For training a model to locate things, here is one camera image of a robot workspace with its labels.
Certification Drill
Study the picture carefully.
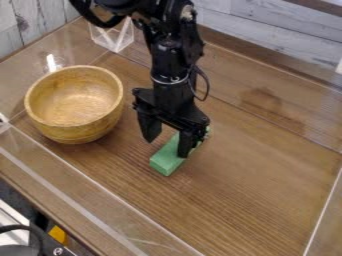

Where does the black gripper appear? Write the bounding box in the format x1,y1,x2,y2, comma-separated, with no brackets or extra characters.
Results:
132,78,209,158

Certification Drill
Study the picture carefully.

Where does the green rectangular block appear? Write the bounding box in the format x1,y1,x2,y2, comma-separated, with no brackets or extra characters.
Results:
149,132,185,177

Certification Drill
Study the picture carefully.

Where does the brown wooden bowl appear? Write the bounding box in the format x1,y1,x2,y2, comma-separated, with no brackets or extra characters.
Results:
24,65,124,144

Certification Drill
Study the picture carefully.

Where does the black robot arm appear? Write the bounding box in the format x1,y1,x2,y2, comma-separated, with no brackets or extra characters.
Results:
69,0,209,158

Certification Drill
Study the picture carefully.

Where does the black device with yellow label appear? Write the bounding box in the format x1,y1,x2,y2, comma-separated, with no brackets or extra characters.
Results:
29,219,96,256

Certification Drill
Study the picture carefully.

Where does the clear acrylic corner bracket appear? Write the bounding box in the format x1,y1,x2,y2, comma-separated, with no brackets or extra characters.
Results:
0,112,10,134
88,18,134,53

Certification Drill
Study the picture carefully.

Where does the clear acrylic left corner bracket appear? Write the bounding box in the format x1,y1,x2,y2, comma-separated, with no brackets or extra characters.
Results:
0,112,10,134

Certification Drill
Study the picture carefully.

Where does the black cable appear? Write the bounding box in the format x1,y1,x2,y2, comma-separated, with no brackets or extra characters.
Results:
0,224,44,256

